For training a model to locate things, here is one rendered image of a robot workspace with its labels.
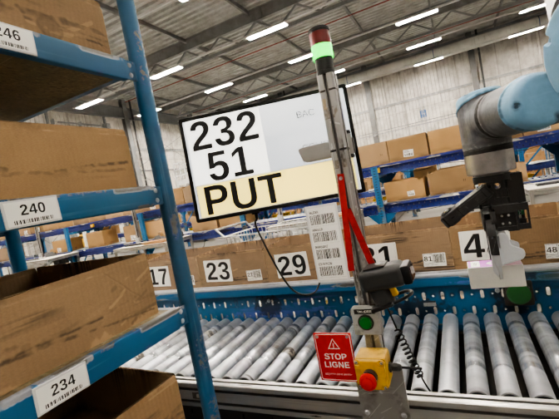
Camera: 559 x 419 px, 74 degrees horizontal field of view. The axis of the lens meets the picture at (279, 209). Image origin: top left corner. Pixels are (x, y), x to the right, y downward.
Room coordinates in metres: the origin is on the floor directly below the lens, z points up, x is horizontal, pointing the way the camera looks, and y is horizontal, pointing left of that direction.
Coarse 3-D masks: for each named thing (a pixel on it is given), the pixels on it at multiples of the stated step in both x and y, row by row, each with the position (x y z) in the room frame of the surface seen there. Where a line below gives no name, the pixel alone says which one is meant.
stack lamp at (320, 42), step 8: (312, 32) 0.90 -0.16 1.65; (320, 32) 0.89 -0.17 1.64; (328, 32) 0.90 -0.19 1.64; (312, 40) 0.90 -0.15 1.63; (320, 40) 0.89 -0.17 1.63; (328, 40) 0.90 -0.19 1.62; (312, 48) 0.91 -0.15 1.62; (320, 48) 0.89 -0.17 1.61; (328, 48) 0.89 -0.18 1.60; (312, 56) 0.92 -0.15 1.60; (320, 56) 0.89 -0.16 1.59
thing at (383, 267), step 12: (372, 264) 0.86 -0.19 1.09; (384, 264) 0.83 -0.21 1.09; (396, 264) 0.81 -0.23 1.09; (408, 264) 0.81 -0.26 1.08; (360, 276) 0.84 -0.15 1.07; (372, 276) 0.82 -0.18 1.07; (384, 276) 0.81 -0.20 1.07; (396, 276) 0.80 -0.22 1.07; (408, 276) 0.79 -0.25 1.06; (372, 288) 0.83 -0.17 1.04; (384, 288) 0.82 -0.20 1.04; (396, 288) 0.84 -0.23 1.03; (384, 300) 0.83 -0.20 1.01; (372, 312) 0.84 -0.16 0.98
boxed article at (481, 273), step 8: (472, 264) 0.79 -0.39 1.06; (480, 264) 0.78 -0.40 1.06; (488, 264) 0.77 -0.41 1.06; (512, 264) 0.74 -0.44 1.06; (520, 264) 0.73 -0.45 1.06; (472, 272) 0.77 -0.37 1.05; (480, 272) 0.76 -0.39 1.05; (488, 272) 0.76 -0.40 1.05; (504, 272) 0.75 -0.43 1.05; (512, 272) 0.74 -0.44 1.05; (520, 272) 0.73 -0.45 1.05; (472, 280) 0.77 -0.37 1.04; (480, 280) 0.77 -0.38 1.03; (488, 280) 0.76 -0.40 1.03; (496, 280) 0.75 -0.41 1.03; (504, 280) 0.75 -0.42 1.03; (512, 280) 0.74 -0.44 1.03; (520, 280) 0.73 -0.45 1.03; (472, 288) 0.77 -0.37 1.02
